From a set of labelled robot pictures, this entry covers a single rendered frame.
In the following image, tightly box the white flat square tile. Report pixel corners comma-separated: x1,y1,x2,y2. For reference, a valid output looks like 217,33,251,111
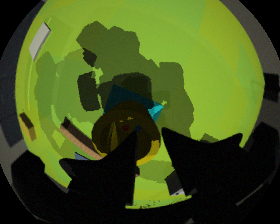
28,23,51,61

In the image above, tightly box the yellow flat block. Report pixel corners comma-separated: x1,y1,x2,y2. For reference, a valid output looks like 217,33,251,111
19,112,36,143

